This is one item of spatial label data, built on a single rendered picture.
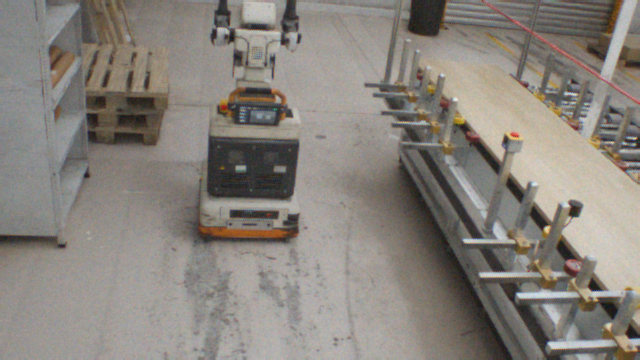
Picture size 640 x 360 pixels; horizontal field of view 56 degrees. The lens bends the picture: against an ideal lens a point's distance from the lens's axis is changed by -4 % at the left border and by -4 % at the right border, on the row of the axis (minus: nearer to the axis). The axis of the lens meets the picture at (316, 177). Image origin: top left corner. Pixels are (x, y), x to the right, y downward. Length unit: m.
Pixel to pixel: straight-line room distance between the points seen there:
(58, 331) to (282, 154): 1.58
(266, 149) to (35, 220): 1.41
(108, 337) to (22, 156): 1.12
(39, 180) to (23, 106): 0.45
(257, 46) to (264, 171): 0.75
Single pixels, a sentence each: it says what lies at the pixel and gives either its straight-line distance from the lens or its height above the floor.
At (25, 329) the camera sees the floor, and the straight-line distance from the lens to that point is 3.45.
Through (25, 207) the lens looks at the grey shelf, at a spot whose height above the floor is 0.28.
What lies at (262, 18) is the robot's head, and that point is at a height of 1.31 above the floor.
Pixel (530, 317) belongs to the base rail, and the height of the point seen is 0.68.
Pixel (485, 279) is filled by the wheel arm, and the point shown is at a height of 0.85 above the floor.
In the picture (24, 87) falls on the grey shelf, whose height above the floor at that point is 1.01.
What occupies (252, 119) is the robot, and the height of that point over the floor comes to 0.83.
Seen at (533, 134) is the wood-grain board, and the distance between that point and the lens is 3.91.
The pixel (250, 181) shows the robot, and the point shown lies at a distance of 3.81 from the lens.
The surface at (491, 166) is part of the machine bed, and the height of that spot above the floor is 0.81.
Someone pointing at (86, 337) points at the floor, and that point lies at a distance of 3.34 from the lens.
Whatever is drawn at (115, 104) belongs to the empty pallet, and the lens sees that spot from 5.03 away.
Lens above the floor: 2.26
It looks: 28 degrees down
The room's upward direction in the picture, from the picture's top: 7 degrees clockwise
